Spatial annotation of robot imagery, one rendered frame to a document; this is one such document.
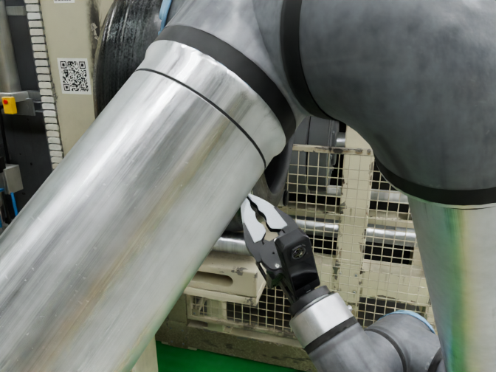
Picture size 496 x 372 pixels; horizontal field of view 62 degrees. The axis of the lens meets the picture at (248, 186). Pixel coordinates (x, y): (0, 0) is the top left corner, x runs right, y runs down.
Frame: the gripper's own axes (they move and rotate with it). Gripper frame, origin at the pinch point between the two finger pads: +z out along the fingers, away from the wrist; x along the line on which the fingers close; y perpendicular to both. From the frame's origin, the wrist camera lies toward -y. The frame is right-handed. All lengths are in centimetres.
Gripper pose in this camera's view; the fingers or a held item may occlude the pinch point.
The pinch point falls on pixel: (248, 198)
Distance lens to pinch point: 70.4
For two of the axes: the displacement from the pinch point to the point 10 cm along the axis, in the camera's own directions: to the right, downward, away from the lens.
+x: 8.7, -4.4, 2.3
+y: 0.1, 4.7, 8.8
